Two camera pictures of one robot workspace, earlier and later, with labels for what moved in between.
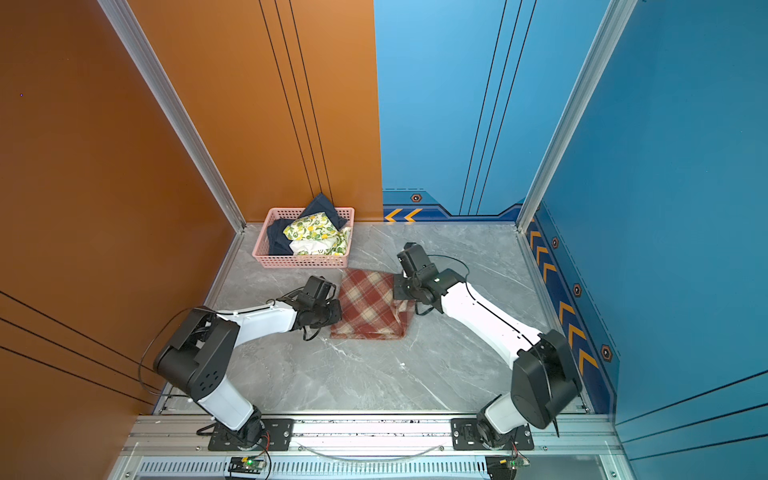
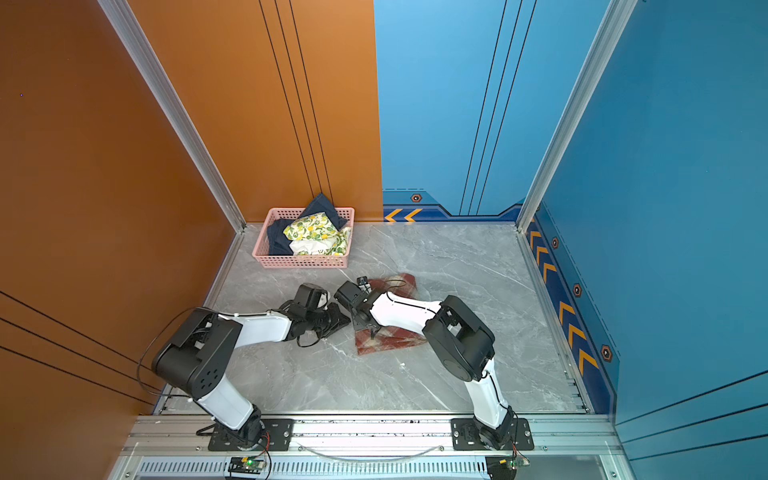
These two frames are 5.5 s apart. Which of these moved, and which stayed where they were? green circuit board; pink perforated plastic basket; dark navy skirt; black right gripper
Moved: black right gripper
Stayed: pink perforated plastic basket; green circuit board; dark navy skirt
